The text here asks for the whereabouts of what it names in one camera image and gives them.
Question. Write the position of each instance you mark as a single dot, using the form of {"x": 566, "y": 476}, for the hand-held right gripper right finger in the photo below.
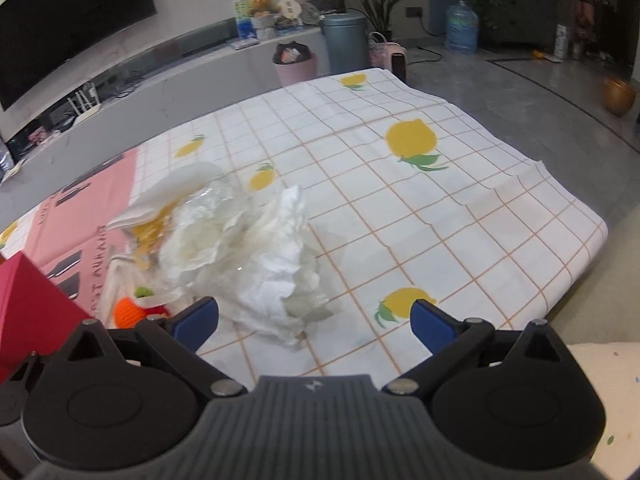
{"x": 432, "y": 322}

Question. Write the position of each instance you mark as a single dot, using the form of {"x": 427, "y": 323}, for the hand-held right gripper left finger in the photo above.
{"x": 197, "y": 322}

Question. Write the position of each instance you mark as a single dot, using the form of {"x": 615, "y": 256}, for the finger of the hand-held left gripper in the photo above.
{"x": 15, "y": 385}

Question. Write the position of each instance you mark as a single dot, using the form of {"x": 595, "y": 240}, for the white paper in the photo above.
{"x": 280, "y": 270}

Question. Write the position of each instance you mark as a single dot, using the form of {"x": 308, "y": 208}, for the orange knitted toy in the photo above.
{"x": 130, "y": 312}

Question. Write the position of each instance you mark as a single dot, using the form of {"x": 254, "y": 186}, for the red cube box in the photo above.
{"x": 35, "y": 310}

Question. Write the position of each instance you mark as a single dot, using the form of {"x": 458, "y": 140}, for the clear plastic wrap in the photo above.
{"x": 200, "y": 240}

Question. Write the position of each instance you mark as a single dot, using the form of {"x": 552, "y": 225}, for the yellow crumpled bag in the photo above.
{"x": 150, "y": 235}

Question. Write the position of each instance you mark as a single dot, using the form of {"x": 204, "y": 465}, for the checkered lemon print blanket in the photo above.
{"x": 450, "y": 210}

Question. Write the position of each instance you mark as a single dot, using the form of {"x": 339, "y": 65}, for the white marble tv console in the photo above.
{"x": 200, "y": 80}

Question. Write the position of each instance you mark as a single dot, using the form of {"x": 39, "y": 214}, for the white router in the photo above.
{"x": 85, "y": 107}

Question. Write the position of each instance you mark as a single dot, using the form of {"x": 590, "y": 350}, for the pink photo card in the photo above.
{"x": 38, "y": 136}

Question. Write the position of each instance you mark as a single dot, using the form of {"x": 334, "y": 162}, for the pink heater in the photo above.
{"x": 397, "y": 62}

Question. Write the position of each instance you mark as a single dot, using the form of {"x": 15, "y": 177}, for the pink trash bin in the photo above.
{"x": 296, "y": 67}

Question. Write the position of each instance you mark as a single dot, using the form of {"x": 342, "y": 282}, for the flat book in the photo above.
{"x": 244, "y": 45}

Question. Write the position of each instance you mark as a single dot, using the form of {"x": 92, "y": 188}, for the grey-blue trash can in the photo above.
{"x": 346, "y": 45}

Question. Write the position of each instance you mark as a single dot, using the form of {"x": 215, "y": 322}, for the golden pot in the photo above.
{"x": 619, "y": 96}

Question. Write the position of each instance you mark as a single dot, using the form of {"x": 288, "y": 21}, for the blue water jug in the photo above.
{"x": 461, "y": 27}

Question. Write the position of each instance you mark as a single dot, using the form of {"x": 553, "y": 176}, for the white carton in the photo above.
{"x": 562, "y": 41}

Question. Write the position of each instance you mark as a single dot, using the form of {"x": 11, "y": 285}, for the teddy bear bouquet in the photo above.
{"x": 261, "y": 15}

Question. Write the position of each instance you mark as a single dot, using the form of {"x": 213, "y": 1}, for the round white sign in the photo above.
{"x": 289, "y": 10}

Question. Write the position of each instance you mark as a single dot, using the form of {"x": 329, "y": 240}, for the long-leaf potted plant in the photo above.
{"x": 380, "y": 0}

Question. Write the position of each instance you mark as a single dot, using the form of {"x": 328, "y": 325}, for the dark cabinet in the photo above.
{"x": 520, "y": 5}

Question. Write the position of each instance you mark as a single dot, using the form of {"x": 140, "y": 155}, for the shoe rack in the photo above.
{"x": 595, "y": 20}

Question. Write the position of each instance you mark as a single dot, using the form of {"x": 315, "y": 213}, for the black wall television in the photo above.
{"x": 65, "y": 25}

